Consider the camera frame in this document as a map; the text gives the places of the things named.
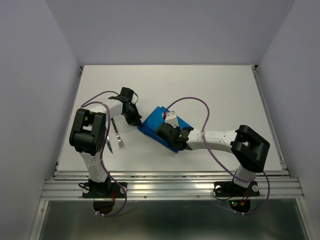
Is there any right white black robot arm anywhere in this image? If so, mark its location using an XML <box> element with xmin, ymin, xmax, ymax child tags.
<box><xmin>155</xmin><ymin>123</ymin><xmax>270</xmax><ymax>195</ymax></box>

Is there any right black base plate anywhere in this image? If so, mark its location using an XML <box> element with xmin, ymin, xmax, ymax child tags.
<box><xmin>214</xmin><ymin>181</ymin><xmax>260</xmax><ymax>198</ymax></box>

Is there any aluminium frame rail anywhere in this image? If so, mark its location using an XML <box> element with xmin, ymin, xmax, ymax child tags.
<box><xmin>31</xmin><ymin>65</ymin><xmax>315</xmax><ymax>240</ymax></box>

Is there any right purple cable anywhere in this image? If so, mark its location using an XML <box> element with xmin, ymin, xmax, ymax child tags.
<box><xmin>163</xmin><ymin>96</ymin><xmax>270</xmax><ymax>216</ymax></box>

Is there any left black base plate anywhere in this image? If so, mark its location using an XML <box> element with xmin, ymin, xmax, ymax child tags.
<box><xmin>78</xmin><ymin>181</ymin><xmax>125</xmax><ymax>199</ymax></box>

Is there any silver fork black handle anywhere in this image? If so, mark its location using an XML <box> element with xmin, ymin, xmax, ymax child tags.
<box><xmin>111</xmin><ymin>118</ymin><xmax>125</xmax><ymax>149</ymax></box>

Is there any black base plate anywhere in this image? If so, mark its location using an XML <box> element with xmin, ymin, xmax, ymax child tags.
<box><xmin>78</xmin><ymin>181</ymin><xmax>125</xmax><ymax>199</ymax></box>
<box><xmin>214</xmin><ymin>181</ymin><xmax>260</xmax><ymax>198</ymax></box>

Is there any silver knife black handle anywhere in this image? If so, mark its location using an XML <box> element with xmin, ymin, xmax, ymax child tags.
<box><xmin>106</xmin><ymin>135</ymin><xmax>113</xmax><ymax>154</ymax></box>

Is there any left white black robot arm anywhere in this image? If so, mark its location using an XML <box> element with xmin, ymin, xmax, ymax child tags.
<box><xmin>69</xmin><ymin>87</ymin><xmax>142</xmax><ymax>198</ymax></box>

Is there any blue satin napkin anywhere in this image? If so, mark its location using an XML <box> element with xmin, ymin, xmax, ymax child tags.
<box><xmin>137</xmin><ymin>106</ymin><xmax>178</xmax><ymax>153</ymax></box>

